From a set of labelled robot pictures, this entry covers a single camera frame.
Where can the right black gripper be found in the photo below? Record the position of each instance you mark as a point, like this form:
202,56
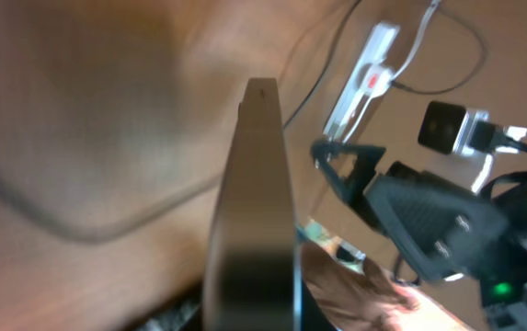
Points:
439,228

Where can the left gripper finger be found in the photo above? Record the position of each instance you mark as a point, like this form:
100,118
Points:
359,294

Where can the blue Galaxy smartphone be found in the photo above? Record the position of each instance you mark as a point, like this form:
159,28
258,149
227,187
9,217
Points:
251,280

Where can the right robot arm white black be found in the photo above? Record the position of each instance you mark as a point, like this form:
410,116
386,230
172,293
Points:
503,278

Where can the white USB charger plug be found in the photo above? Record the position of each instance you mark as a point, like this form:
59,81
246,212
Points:
376,81

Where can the white power strip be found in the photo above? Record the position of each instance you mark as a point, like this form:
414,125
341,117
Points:
352,103

